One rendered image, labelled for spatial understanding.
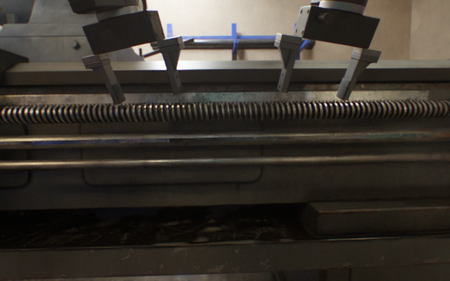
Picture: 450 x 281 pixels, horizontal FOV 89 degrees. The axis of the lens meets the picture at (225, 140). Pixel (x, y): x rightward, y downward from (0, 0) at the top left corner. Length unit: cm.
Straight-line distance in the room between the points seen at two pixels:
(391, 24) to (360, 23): 454
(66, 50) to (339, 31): 69
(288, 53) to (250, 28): 367
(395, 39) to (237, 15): 265
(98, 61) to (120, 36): 8
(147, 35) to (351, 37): 36
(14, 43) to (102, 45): 43
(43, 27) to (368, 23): 81
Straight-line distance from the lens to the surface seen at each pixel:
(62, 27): 86
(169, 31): 401
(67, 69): 70
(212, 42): 363
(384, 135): 63
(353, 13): 49
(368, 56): 53
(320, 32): 47
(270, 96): 59
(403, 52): 505
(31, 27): 91
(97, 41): 51
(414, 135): 68
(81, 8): 43
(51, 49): 84
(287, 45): 46
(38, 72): 73
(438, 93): 84
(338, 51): 445
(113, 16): 47
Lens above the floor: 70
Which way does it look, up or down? 5 degrees down
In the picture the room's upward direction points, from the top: 1 degrees counter-clockwise
